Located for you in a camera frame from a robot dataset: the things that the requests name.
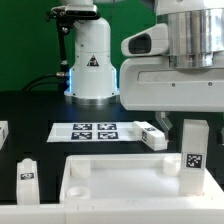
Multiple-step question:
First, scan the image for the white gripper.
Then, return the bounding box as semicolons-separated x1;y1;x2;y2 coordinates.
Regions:
120;54;224;141

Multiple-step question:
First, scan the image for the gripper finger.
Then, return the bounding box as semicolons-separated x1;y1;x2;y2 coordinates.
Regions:
218;113;224;145

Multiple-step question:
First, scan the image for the white desk tabletop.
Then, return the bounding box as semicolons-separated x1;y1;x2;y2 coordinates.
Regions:
59;153;224;204

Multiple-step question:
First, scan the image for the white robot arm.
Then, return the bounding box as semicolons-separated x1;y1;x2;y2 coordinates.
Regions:
57;0;224;129

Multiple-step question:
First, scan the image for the white L-shaped fence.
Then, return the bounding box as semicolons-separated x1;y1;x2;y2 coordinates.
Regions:
0;174;224;224

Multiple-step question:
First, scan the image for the white marker base plate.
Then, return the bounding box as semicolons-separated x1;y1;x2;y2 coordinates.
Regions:
47;122;138;143

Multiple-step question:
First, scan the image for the black cable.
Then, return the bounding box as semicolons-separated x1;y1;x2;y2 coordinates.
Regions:
21;73;68;92

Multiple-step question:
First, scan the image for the black camera on stand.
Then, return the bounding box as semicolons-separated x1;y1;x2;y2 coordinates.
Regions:
45;4;100;77

